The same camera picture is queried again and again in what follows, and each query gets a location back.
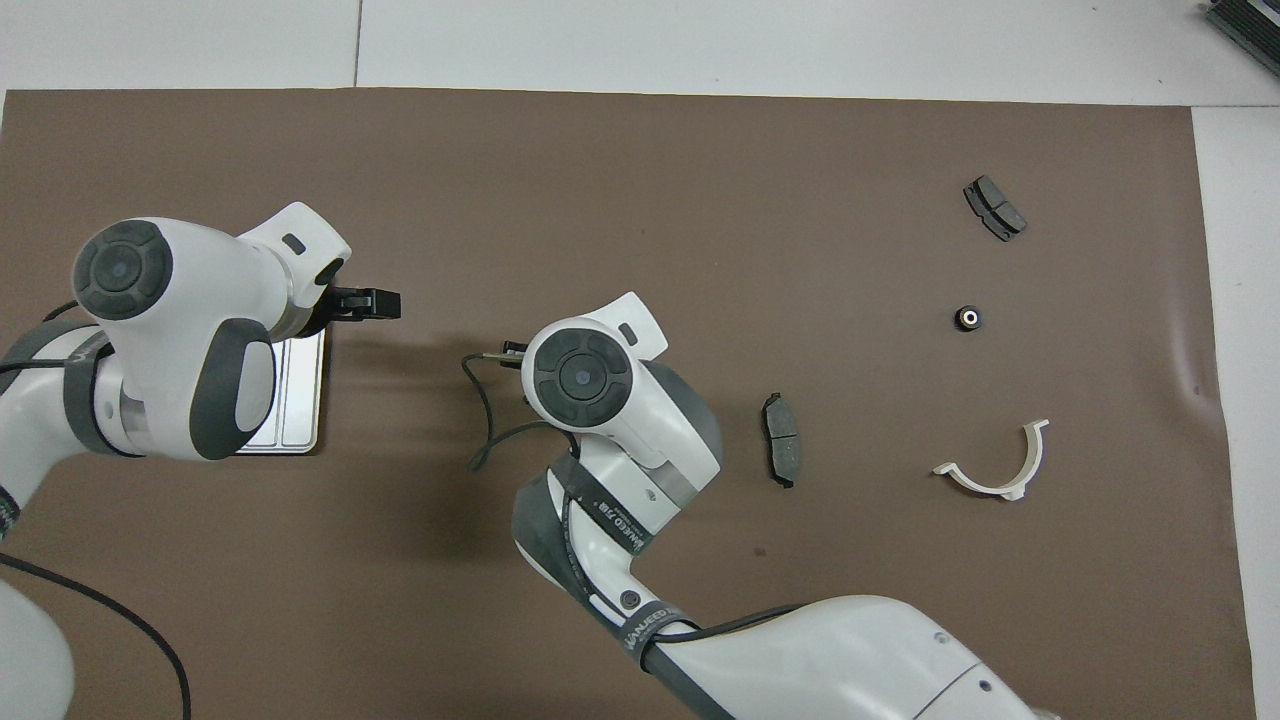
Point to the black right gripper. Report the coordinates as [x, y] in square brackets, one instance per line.
[514, 351]

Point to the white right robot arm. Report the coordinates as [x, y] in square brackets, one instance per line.
[850, 660]

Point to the wide grey brake pad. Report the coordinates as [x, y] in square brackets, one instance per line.
[1000, 210]

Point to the silver metal tray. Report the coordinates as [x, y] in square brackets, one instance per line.
[295, 400]

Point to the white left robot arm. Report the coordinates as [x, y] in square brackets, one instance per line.
[180, 300]

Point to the brown table mat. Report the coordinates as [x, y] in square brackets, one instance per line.
[640, 180]

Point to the white curved plastic bracket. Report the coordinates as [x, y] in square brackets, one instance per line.
[1003, 489]

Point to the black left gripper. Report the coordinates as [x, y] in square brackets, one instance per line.
[325, 312]

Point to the dark grey ribbed block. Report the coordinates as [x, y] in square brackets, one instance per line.
[1250, 22]

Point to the slim curved grey brake pad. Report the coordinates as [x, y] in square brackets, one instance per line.
[783, 440]

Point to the black bearing gear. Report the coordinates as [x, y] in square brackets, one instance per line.
[967, 319]

